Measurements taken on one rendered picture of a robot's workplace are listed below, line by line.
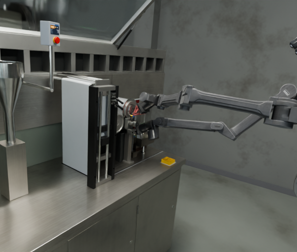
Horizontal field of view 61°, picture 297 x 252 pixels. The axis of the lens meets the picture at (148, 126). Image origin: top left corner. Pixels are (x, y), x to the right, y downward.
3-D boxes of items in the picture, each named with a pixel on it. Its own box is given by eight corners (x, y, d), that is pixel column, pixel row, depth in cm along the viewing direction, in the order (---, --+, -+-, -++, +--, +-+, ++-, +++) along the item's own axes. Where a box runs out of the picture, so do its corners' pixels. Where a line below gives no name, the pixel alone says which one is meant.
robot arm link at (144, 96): (165, 110, 149) (168, 96, 149) (152, 106, 140) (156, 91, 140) (150, 107, 157) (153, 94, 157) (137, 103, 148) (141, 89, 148)
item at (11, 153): (7, 205, 114) (-4, 78, 98) (-8, 194, 121) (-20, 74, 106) (36, 193, 125) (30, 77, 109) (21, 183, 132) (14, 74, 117)
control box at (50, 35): (52, 45, 109) (52, 21, 106) (40, 44, 111) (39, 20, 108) (63, 46, 115) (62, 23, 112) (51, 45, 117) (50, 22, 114)
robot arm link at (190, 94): (173, 104, 102) (179, 80, 102) (180, 109, 115) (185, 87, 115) (295, 128, 88) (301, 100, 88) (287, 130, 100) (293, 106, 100)
